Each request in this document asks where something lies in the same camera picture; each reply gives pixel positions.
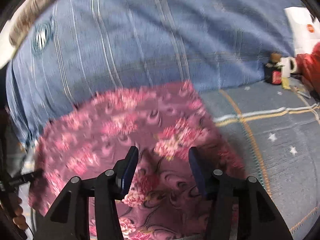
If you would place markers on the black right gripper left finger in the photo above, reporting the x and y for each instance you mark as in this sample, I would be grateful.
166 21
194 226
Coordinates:
68 216

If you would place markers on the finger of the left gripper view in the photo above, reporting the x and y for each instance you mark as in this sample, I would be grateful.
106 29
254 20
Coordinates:
10 183

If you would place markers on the grey-blue bed sheet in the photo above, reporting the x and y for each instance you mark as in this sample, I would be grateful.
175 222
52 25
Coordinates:
276 132

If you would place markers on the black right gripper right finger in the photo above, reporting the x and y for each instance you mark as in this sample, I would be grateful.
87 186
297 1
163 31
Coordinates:
240 207

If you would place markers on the small dark red-label bottle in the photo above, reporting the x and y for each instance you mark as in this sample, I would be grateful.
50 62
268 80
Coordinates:
272 71

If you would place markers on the red plastic bag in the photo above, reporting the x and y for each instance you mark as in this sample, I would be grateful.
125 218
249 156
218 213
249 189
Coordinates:
309 68

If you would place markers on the person's left hand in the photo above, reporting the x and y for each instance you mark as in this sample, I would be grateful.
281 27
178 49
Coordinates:
19 219

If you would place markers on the pink floral garment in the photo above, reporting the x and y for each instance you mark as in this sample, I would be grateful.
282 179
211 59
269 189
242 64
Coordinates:
163 122

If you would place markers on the blue plaid quilt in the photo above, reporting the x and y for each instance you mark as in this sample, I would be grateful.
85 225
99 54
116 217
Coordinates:
77 48

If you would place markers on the white box with red dot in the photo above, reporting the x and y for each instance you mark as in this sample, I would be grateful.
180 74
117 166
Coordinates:
305 29

